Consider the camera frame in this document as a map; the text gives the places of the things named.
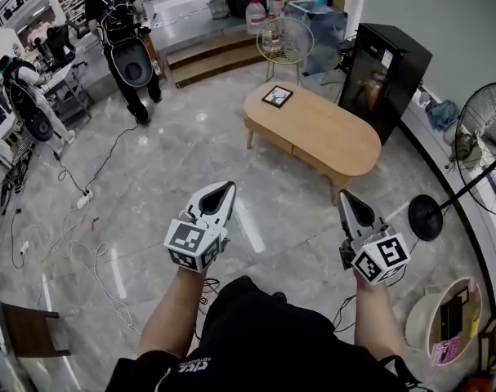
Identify light blue cloth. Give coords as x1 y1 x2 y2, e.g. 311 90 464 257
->
426 99 460 132

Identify black framed deer picture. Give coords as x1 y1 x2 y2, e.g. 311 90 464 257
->
261 84 294 109

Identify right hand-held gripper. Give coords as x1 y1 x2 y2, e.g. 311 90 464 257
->
337 189 412 287

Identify white round laundry basket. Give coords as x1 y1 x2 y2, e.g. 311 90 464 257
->
405 276 484 367

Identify black oval backpack shell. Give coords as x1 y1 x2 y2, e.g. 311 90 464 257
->
9 82 55 143
109 40 154 87

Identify wooden coffee table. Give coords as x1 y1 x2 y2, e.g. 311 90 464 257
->
243 81 382 206

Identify black flat box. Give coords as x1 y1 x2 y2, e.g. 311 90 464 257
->
439 296 465 341

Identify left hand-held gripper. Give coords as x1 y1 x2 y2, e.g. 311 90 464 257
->
163 180 238 274

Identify black standing fan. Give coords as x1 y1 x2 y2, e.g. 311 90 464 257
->
408 82 496 243

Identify grey woven basket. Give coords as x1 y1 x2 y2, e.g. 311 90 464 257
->
208 0 231 20

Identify right hand-held gripper cable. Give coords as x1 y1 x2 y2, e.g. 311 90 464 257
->
332 294 357 334

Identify person's right forearm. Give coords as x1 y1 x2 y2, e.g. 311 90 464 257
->
352 274 406 361

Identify person's black shirt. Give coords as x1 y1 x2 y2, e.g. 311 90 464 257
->
104 274 432 392

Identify brown wooden cabinet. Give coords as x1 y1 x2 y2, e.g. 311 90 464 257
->
141 34 167 82

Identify black glass-door mini fridge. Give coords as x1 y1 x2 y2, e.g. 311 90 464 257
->
337 22 433 146

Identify olive small bag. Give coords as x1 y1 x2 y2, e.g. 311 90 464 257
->
447 131 484 169

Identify grey metal trolley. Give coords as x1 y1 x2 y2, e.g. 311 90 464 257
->
41 61 96 124

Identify dark wooden side table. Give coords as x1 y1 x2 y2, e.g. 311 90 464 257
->
0 300 72 359

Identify person's left forearm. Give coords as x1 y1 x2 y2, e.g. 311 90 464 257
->
137 266 208 361

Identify translucent blue storage box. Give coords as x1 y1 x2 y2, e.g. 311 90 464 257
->
286 0 349 77

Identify wooden platform steps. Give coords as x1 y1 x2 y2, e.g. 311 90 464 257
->
165 30 269 89

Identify gold wire chair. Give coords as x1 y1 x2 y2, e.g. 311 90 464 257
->
319 34 357 87
255 16 315 87

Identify pink packet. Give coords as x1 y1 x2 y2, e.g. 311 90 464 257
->
430 338 462 368

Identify black power cable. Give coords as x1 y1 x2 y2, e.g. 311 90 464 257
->
83 122 139 195

